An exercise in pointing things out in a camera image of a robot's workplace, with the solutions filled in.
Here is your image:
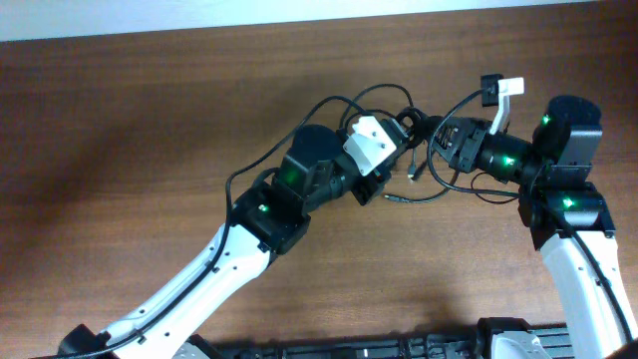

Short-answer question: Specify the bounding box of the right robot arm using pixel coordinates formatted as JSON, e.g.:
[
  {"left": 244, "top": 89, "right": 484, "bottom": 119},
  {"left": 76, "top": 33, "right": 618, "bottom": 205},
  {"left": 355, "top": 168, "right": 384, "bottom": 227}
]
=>
[{"left": 424, "top": 95, "right": 637, "bottom": 358}]

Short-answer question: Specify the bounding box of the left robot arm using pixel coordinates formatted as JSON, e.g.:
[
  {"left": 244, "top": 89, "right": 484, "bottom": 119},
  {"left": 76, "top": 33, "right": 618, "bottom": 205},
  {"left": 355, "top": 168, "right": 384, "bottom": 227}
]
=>
[{"left": 56, "top": 116, "right": 414, "bottom": 358}]

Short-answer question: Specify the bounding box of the right camera cable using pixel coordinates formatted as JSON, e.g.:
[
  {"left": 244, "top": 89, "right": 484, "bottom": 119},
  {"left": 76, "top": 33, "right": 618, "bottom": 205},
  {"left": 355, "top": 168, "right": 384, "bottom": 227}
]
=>
[{"left": 426, "top": 88, "right": 634, "bottom": 345}]

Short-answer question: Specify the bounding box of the camera cable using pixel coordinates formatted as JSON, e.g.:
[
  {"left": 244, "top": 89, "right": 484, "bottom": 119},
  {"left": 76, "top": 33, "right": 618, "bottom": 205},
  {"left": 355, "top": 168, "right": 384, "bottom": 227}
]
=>
[
  {"left": 426, "top": 88, "right": 634, "bottom": 345},
  {"left": 29, "top": 83, "right": 415, "bottom": 359}
]

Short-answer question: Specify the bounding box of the left camera cable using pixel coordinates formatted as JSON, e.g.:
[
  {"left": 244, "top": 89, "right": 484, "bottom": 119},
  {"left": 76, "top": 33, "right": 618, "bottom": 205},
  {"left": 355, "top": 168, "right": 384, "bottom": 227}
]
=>
[{"left": 29, "top": 83, "right": 415, "bottom": 359}]

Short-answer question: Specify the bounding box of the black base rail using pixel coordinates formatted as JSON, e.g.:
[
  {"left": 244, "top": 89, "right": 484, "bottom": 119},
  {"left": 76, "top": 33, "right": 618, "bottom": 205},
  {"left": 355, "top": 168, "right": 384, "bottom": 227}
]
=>
[{"left": 174, "top": 317, "right": 575, "bottom": 359}]

